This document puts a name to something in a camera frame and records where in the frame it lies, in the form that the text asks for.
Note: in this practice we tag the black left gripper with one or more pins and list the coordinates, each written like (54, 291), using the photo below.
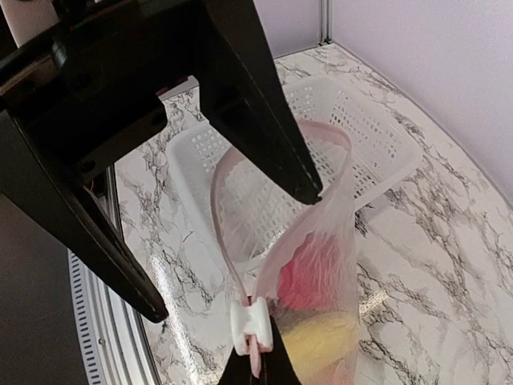
(84, 78)

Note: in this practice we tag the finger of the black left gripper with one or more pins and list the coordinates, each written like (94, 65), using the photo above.
(70, 213)
(242, 98)

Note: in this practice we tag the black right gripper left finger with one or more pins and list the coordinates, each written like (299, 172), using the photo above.
(237, 371)

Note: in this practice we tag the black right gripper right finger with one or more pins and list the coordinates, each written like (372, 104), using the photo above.
(277, 368)

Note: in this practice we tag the yellow toy corn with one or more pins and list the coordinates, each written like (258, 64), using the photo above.
(321, 340)

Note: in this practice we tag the red toy bell pepper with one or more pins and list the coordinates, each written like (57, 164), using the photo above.
(313, 278)

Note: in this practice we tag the clear zip top bag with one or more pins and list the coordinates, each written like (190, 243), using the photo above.
(294, 314)

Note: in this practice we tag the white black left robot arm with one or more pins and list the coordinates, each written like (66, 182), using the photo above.
(82, 89)

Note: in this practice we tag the aluminium left frame post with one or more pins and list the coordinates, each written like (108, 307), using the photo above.
(326, 22)

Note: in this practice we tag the aluminium front frame rail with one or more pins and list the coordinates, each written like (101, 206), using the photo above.
(112, 336)

